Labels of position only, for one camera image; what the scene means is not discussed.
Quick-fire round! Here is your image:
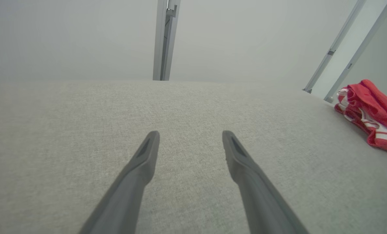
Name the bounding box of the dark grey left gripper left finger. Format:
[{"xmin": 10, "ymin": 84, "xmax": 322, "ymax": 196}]
[{"xmin": 78, "ymin": 130, "xmax": 161, "ymax": 234}]

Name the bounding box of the grey metal partition post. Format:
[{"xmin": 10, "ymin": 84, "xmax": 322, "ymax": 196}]
[
  {"xmin": 323, "ymin": 0, "xmax": 387, "ymax": 104},
  {"xmin": 302, "ymin": 0, "xmax": 367, "ymax": 94},
  {"xmin": 152, "ymin": 0, "xmax": 181, "ymax": 81}
]

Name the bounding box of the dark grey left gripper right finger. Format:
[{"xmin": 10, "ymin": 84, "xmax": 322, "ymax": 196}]
[{"xmin": 222, "ymin": 130, "xmax": 309, "ymax": 234}]

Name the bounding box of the red shorts white striped trim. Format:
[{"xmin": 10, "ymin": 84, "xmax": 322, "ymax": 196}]
[{"xmin": 334, "ymin": 79, "xmax": 387, "ymax": 156}]

